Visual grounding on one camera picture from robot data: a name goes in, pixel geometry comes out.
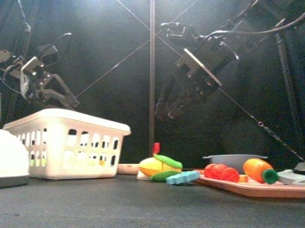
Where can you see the white plastic laundry basket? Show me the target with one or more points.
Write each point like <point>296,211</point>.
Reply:
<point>67,145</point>

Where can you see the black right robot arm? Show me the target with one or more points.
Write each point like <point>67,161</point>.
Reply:
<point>264,12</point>

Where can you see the grey toy cleaver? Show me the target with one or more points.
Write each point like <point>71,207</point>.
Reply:
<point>292,178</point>

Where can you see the small red toy piece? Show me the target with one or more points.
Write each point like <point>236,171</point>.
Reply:
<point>157,148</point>

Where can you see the yellow toy fruit green peel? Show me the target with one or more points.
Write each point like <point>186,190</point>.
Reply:
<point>154,166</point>

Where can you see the green toy inside basket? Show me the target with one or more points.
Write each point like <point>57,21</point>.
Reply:
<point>33,162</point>

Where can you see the white dome with grey base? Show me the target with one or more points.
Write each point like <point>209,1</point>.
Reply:
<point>13,157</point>

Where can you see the grey toy pot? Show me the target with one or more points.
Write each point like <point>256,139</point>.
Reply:
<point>235,161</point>

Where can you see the yellow toy inside basket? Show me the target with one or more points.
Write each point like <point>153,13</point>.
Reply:
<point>93,162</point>

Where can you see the red toy tomato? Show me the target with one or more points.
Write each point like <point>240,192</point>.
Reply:
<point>217,171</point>

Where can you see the light blue toy piece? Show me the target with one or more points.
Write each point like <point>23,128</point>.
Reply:
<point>182,177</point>

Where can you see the beige wooden block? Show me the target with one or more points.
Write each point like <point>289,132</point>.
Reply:
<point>128,169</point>

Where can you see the green toy vegetable piece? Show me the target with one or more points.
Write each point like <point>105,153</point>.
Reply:
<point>162,177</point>

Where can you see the orange toy inside basket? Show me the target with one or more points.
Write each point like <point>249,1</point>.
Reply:
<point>102,162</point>

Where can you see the small white toy piece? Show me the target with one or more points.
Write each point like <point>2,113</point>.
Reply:
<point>142,177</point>

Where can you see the orange toy carrot green top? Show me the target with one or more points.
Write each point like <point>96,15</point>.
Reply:
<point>256,169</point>

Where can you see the small orange toy slice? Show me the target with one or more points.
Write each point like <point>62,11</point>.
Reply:
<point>244,178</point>

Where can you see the wooden cutting board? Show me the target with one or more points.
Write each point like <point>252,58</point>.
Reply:
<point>259,191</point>

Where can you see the vertical metal frame pole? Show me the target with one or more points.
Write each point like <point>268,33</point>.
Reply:
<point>152,89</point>

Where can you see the dark slanted frame strut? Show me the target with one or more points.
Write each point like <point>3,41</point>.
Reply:
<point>288,89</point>

